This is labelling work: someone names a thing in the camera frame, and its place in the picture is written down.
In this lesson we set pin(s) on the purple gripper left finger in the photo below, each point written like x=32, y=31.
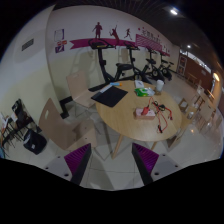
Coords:
x=77, y=162

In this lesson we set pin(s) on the black folding chair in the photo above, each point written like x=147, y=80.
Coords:
x=15, y=123

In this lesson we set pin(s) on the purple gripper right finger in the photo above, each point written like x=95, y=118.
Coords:
x=145, y=160

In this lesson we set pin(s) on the green wet wipes pack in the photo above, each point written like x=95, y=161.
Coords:
x=144, y=92

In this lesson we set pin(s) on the black exercise bike far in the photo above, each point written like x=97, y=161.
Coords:
x=164, y=67

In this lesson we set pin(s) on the black exercise bike left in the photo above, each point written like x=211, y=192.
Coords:
x=99, y=45

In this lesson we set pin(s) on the red charger plug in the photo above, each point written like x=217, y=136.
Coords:
x=145, y=110

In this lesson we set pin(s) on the blue white pen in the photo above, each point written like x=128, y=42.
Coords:
x=109, y=86

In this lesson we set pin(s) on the pink power strip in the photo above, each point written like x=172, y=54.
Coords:
x=147, y=114

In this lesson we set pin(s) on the wooden chair front left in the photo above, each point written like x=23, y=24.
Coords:
x=67, y=136

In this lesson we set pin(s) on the round wooden table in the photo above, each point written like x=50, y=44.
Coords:
x=121, y=117

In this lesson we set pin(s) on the wall poster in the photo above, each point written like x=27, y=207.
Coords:
x=60, y=41

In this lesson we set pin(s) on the wooden chair behind table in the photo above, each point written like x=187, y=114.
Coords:
x=78, y=88

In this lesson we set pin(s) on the white box on table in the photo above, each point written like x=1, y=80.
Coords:
x=139, y=84

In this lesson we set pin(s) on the black bag on floor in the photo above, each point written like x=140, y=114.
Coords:
x=34, y=142

